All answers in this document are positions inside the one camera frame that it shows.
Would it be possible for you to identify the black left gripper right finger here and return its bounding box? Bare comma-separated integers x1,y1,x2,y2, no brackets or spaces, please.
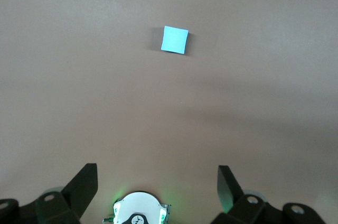
211,165,326,224

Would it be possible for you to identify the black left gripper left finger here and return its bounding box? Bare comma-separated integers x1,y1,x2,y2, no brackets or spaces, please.
0,163,99,224

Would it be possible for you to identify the brown table cover mat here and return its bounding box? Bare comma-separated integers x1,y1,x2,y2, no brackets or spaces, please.
0,0,338,224

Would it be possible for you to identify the light blue foam cube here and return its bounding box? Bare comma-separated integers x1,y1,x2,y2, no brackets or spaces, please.
161,25,190,55

